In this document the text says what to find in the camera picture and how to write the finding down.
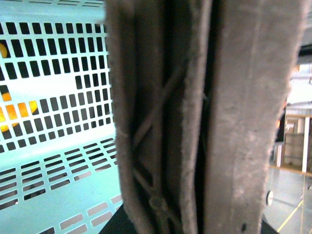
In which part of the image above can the wooden shelf rack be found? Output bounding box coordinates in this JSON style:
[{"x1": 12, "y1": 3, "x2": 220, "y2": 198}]
[{"x1": 271, "y1": 114, "x2": 312, "y2": 174}]

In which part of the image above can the light teal plastic basket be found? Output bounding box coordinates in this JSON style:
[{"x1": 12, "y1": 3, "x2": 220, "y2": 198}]
[{"x1": 0, "y1": 0, "x2": 122, "y2": 234}]

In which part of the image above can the brown plastic basket handle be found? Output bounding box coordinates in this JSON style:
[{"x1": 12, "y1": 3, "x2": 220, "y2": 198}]
[{"x1": 105, "y1": 0, "x2": 311, "y2": 234}]

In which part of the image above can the yellow mango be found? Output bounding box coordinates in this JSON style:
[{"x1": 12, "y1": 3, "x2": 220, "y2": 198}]
[{"x1": 0, "y1": 100, "x2": 38, "y2": 133}]

